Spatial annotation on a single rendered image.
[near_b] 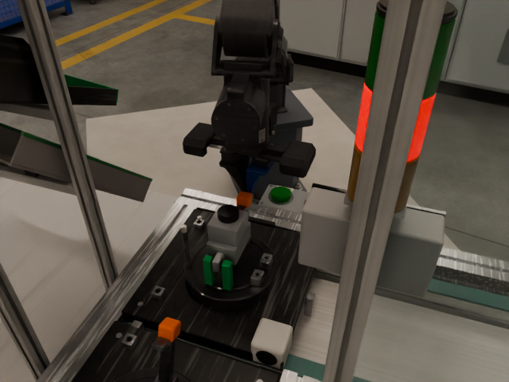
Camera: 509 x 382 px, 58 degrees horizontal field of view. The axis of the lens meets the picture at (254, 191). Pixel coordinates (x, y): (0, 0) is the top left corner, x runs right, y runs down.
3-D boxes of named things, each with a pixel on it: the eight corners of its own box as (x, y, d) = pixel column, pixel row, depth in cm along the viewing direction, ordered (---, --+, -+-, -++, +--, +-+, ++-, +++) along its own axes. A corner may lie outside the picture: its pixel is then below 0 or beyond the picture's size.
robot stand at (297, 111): (285, 162, 113) (288, 87, 101) (307, 197, 102) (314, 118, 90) (228, 172, 110) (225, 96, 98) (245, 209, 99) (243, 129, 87)
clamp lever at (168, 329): (162, 371, 54) (166, 315, 52) (176, 376, 54) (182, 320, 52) (146, 389, 51) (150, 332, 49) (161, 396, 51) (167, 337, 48)
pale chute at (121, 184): (89, 180, 86) (98, 158, 86) (143, 202, 81) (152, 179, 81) (-55, 138, 60) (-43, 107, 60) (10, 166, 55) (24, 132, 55)
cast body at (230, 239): (224, 230, 70) (222, 193, 65) (251, 236, 68) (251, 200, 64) (201, 268, 63) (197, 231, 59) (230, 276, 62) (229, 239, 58)
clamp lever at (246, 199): (238, 231, 73) (241, 189, 70) (250, 234, 73) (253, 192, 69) (230, 243, 70) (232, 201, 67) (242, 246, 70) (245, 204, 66)
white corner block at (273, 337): (260, 333, 64) (261, 315, 61) (292, 342, 63) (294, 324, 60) (249, 361, 60) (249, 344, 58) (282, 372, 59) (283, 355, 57)
